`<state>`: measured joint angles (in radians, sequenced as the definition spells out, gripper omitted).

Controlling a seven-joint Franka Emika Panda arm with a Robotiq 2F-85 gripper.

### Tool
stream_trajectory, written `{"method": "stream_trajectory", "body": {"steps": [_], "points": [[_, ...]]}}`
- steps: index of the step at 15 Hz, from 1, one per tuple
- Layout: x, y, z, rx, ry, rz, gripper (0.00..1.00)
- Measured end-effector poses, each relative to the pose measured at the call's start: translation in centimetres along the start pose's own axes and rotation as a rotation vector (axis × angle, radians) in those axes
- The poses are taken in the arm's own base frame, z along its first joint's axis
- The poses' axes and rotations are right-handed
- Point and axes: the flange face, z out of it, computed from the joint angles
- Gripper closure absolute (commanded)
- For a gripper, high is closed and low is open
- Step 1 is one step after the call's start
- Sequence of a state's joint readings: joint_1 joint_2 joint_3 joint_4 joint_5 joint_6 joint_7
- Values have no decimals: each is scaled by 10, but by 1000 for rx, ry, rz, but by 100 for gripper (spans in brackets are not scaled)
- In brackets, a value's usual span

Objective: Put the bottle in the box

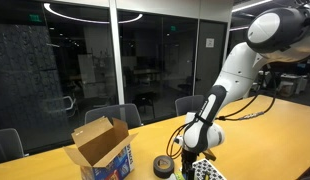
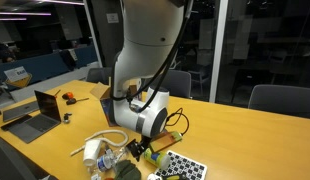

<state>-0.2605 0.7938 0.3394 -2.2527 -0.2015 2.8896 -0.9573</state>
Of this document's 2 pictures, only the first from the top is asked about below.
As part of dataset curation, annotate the black white checkerboard calibration board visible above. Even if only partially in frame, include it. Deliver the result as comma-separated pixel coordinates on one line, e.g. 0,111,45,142
191,158,228,180

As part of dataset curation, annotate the green exit sign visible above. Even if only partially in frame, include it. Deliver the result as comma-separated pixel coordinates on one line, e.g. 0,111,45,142
28,13,43,24

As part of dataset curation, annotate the black tape roll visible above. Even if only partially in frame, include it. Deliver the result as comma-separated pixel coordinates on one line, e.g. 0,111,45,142
152,154,175,179

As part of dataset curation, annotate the tan wrist camera mount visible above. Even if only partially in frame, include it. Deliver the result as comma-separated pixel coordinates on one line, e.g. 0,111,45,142
203,149,217,162

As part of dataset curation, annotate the open cardboard box blue print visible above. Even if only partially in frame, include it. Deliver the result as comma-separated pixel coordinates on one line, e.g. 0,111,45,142
63,115,139,180

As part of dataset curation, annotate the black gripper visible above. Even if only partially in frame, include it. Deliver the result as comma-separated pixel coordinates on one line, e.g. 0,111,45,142
180,148,200,180

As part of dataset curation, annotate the white window frame post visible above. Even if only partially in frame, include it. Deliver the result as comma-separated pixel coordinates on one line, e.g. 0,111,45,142
108,0,126,106

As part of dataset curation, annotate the grey office chair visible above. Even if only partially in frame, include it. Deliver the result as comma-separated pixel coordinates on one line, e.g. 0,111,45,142
84,103,143,130
0,127,26,165
174,94,207,117

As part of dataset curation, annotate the office chair behind glass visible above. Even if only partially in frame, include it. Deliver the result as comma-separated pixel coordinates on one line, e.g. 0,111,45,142
44,95,78,118

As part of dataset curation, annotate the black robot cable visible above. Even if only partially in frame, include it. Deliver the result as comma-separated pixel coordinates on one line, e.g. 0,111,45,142
165,64,278,160

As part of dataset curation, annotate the white background office desk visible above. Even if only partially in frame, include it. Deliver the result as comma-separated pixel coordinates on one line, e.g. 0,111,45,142
278,73,309,98

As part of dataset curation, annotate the white ring ceiling light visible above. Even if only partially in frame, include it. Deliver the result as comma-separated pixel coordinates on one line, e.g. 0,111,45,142
43,2,144,25

